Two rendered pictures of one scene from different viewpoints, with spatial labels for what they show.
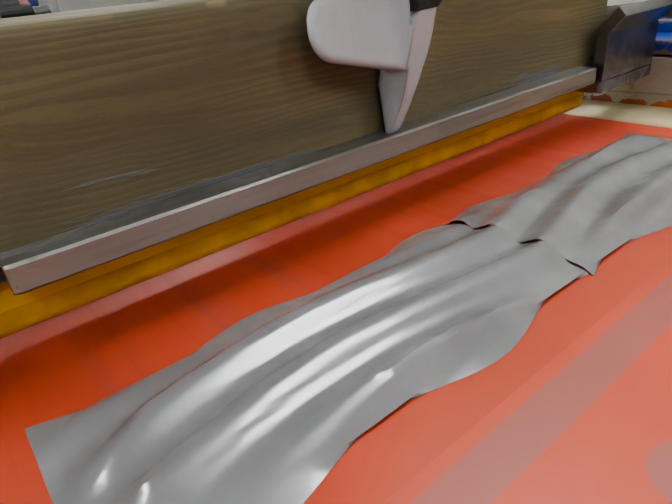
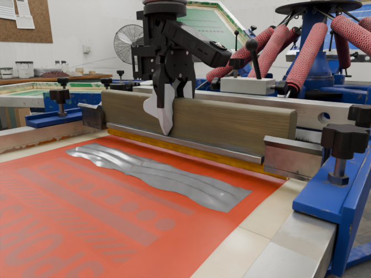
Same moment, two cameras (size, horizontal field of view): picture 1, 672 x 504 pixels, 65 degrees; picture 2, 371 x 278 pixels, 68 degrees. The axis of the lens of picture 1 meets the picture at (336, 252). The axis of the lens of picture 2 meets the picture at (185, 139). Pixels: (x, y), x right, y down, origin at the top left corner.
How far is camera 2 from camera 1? 0.53 m
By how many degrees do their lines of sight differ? 69
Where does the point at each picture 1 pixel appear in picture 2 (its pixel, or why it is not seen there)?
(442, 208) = (167, 161)
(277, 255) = (143, 148)
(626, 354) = (94, 174)
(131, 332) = (117, 143)
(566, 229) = (142, 169)
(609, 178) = (178, 176)
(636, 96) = not seen: hidden behind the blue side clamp
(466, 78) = (197, 133)
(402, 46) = (158, 114)
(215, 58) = (137, 105)
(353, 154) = (152, 134)
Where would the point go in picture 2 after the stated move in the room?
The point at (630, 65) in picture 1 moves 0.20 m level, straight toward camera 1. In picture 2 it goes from (291, 169) to (146, 156)
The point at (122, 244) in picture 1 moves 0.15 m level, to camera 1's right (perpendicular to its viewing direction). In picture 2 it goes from (116, 127) to (120, 150)
